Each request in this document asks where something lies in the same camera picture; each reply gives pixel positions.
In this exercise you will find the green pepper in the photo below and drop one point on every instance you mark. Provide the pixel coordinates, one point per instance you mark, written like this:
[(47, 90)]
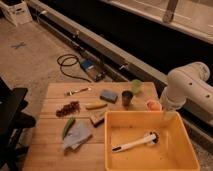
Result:
[(67, 126)]

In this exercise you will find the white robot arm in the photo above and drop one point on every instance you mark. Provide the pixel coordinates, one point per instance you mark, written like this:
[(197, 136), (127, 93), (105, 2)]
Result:
[(188, 82)]

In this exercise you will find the dark metal cup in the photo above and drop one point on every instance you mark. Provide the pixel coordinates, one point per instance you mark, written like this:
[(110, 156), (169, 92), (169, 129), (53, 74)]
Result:
[(126, 97)]

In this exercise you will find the green plastic cup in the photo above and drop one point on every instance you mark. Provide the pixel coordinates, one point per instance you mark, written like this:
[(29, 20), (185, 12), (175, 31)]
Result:
[(136, 86)]

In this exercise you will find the blue sponge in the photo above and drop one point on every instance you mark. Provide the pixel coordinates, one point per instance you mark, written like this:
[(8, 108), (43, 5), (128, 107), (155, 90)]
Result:
[(109, 96)]

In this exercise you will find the yellow banana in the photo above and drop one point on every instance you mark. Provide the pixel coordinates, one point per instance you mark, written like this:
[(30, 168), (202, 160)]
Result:
[(95, 105)]

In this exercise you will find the blue power box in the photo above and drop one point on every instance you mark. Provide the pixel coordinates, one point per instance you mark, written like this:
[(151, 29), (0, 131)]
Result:
[(91, 70)]

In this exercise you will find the wooden block brush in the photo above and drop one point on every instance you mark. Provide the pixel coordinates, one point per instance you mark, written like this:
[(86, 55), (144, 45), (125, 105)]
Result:
[(97, 118)]

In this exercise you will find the metal fork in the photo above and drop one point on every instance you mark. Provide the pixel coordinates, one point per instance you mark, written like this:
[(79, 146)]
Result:
[(69, 93)]

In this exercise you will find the brown dried bunch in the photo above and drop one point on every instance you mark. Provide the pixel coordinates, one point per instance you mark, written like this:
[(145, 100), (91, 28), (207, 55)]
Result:
[(67, 109)]

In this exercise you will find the orange fruit bowl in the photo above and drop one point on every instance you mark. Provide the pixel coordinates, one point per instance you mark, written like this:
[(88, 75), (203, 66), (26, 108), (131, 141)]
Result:
[(153, 105)]

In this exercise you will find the grey blue cloth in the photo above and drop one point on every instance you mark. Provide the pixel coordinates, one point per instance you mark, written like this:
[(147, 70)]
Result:
[(76, 136)]

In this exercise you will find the white dish brush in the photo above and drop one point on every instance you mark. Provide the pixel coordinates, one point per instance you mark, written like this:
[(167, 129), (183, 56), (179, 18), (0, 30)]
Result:
[(148, 139)]

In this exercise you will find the yellow plastic bin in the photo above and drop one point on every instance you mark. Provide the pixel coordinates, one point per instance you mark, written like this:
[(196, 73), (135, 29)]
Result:
[(172, 152)]

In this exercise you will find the black chair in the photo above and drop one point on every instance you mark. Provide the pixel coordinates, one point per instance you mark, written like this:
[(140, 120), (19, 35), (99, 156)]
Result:
[(12, 122)]

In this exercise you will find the white cardboard box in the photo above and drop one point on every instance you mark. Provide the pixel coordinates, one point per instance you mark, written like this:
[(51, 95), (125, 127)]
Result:
[(17, 14)]

